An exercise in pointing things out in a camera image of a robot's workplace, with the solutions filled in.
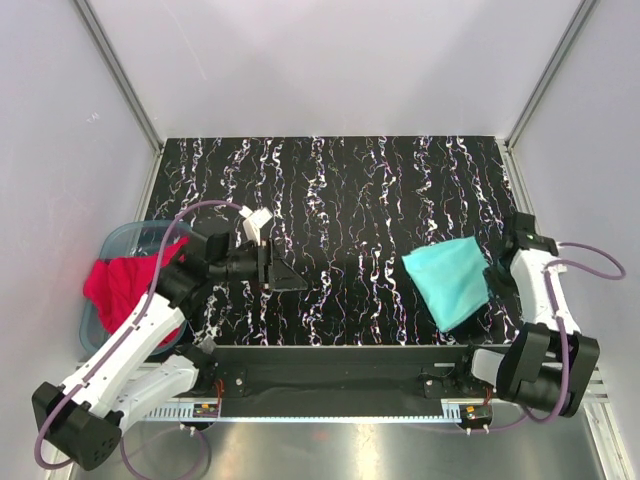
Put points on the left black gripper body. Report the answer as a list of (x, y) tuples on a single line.
[(251, 265)]

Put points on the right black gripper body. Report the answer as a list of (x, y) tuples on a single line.
[(499, 280)]

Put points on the teal t shirt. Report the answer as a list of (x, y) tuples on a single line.
[(450, 279)]

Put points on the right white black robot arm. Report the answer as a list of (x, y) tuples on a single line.
[(548, 367)]

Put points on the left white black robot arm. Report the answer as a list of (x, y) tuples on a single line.
[(86, 416)]

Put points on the translucent blue plastic basket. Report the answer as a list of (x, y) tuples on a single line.
[(100, 330)]

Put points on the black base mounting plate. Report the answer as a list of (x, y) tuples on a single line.
[(249, 371)]

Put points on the red t shirt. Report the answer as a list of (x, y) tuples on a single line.
[(120, 290)]

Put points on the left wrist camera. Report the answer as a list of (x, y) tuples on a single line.
[(253, 224)]

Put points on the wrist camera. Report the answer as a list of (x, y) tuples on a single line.
[(253, 224), (519, 233)]

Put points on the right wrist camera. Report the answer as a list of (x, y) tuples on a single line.
[(519, 233)]

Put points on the aluminium frame rail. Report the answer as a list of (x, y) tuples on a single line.
[(597, 385)]

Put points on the white slotted cable duct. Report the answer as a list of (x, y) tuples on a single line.
[(422, 412)]

